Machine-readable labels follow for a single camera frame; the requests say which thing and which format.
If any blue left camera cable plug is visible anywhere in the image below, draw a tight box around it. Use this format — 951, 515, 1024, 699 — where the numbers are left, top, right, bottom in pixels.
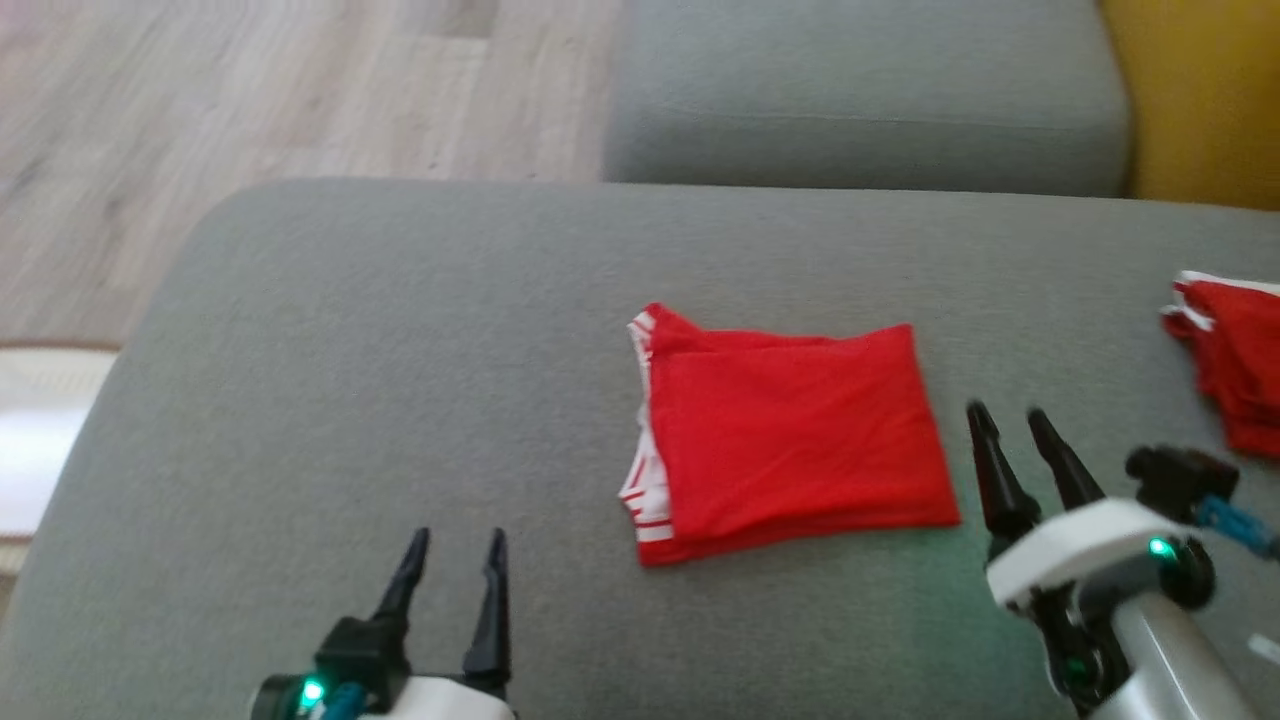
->
320, 682, 369, 720

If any blue camera cable plug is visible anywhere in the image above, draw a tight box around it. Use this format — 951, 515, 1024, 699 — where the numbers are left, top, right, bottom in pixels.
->
320, 682, 369, 720
1193, 495, 1280, 561

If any red shorts wide white stripe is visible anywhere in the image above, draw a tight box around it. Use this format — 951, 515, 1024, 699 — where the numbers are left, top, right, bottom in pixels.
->
1160, 270, 1280, 461

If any large grey sofa seat cushion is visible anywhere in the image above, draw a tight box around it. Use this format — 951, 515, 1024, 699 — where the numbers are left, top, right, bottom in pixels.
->
0, 178, 1280, 720

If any blue right camera cable plug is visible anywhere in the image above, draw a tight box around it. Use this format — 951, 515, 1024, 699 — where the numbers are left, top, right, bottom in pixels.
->
1193, 495, 1280, 561

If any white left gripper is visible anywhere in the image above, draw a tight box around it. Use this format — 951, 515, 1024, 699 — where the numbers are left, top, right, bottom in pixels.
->
248, 527, 518, 720

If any small grey sofa seat cushion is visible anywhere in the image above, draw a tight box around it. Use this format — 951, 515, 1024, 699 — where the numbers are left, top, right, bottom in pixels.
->
602, 0, 1131, 198

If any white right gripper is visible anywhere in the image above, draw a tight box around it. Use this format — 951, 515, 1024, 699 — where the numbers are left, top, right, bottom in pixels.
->
965, 399, 1218, 719

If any red shorts thin striped trim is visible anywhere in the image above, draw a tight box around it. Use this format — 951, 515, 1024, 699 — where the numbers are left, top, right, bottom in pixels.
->
617, 302, 963, 568

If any cream rug with brown edge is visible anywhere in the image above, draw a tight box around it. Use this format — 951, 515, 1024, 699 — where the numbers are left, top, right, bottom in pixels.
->
0, 342, 121, 576

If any large yellow sofa back cushion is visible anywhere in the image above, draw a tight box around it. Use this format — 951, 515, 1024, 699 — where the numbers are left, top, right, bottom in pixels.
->
1095, 0, 1280, 213

